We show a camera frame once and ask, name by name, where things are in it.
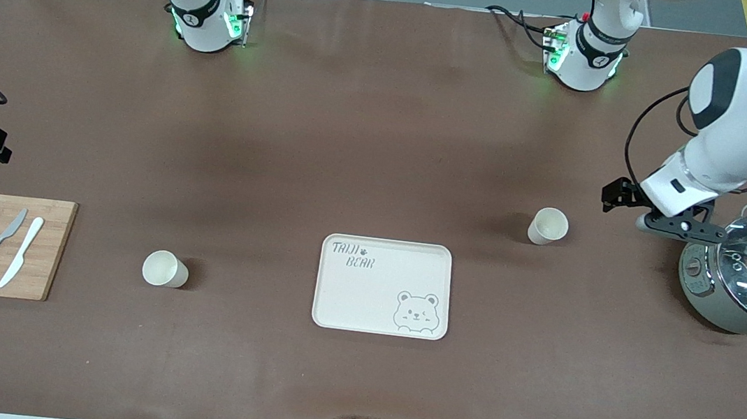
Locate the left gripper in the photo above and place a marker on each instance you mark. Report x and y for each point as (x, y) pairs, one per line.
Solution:
(621, 193)

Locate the white plastic cup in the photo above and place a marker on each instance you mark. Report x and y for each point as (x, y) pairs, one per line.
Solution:
(159, 268)
(547, 226)

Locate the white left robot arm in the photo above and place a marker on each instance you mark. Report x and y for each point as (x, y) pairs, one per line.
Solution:
(726, 137)

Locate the white tray with bear print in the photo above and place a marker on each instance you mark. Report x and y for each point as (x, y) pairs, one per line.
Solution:
(376, 308)

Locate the white plastic knife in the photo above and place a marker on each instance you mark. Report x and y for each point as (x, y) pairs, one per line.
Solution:
(24, 247)

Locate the brown table mat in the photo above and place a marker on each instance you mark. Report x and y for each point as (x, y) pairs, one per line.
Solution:
(285, 122)

